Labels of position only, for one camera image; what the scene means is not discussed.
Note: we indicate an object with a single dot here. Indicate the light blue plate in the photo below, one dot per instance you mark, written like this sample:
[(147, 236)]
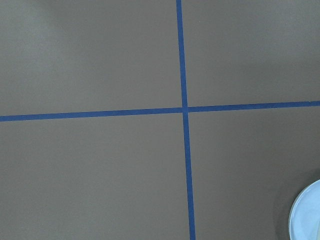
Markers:
[(304, 216)]

